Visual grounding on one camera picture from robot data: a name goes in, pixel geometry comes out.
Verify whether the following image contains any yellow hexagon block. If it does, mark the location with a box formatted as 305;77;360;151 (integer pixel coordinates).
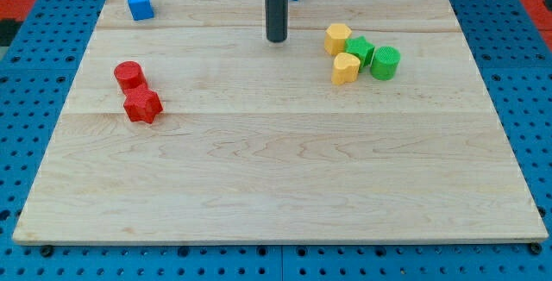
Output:
323;23;352;56

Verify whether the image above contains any yellow heart block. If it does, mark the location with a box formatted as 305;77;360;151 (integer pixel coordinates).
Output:
331;53;361;85

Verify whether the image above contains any light wooden board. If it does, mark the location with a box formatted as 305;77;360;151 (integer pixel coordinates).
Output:
13;0;549;246

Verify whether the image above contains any green star block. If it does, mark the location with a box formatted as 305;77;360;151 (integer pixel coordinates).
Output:
345;36;375;70

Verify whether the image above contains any green cylinder block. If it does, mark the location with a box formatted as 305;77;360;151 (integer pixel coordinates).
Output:
370;46;401;80

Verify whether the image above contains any red star block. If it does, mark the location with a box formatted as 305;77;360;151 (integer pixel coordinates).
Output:
123;84;163;124

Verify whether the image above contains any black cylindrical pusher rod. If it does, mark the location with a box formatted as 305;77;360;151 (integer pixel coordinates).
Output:
265;0;288;43

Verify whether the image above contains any red cylinder block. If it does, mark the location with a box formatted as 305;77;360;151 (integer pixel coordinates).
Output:
114;61;147;94

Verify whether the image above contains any blue cube block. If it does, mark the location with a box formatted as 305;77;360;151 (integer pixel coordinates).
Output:
127;0;154;21

